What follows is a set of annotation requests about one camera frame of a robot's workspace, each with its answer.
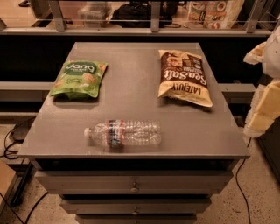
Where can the middle drawer with knob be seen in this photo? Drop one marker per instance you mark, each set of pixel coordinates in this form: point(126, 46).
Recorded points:
point(135, 206)

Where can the drawer with knob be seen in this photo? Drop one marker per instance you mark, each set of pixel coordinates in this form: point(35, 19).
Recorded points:
point(167, 182)
point(135, 206)

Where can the printed food bag background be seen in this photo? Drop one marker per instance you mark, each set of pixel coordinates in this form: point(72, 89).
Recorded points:
point(212, 14)

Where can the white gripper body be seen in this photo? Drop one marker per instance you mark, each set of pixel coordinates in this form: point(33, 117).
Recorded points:
point(272, 58)

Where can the top drawer with knob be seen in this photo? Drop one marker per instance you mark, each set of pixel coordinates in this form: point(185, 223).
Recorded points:
point(167, 182)

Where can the metal guard rail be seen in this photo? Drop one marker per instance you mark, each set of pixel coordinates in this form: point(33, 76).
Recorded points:
point(60, 17)

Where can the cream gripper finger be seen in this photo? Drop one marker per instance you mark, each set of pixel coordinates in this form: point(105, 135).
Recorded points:
point(259, 122)
point(269, 105)

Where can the clear plastic water bottle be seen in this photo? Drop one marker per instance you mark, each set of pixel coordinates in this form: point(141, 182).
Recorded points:
point(120, 133)

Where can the green rice chip bag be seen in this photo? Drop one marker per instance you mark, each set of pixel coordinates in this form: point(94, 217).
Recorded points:
point(79, 79)

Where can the brown sea salt chip bag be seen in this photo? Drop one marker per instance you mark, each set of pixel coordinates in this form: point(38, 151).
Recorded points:
point(183, 77)

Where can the clear plastic container background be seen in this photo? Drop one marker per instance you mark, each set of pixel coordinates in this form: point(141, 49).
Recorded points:
point(95, 14)

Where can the grey drawer cabinet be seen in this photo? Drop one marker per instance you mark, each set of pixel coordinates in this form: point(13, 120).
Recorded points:
point(131, 156)

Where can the black bag behind rail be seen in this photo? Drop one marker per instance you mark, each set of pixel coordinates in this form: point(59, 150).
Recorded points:
point(138, 15)

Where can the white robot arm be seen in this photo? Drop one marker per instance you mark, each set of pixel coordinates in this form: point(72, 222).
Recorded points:
point(270, 67)

